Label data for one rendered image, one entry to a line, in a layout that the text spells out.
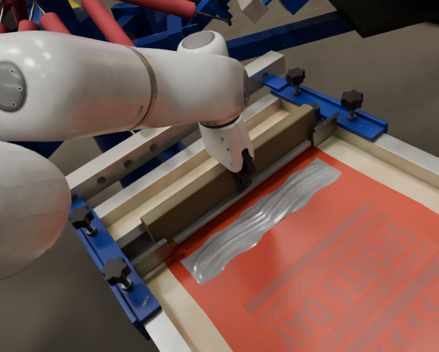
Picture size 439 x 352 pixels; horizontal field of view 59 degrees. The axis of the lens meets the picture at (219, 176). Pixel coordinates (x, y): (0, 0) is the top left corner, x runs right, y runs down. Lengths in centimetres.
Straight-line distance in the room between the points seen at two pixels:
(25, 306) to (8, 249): 200
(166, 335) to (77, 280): 153
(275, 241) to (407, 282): 22
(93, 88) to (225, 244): 48
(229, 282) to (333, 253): 18
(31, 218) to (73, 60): 12
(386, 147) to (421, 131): 159
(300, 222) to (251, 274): 14
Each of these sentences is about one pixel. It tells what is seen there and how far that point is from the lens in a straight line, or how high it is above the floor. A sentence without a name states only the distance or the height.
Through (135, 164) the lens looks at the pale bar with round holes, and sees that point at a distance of 90.
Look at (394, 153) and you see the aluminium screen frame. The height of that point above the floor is 99.
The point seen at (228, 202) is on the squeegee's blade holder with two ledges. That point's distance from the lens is 75.
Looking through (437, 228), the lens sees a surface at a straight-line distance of 75.
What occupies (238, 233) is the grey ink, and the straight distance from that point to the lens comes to 74.
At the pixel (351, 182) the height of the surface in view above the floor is 96.
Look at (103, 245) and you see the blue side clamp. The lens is 78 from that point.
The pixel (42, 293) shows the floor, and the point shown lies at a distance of 222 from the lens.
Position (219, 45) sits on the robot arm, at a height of 129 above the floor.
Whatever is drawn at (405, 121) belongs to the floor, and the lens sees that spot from 248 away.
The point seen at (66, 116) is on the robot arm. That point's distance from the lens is 30.
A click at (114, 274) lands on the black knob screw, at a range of 65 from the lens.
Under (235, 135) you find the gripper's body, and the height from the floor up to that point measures 115.
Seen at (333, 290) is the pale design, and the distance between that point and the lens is 67.
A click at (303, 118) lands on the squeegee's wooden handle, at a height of 105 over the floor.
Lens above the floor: 155
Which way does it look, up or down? 43 degrees down
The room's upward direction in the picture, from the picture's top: 18 degrees counter-clockwise
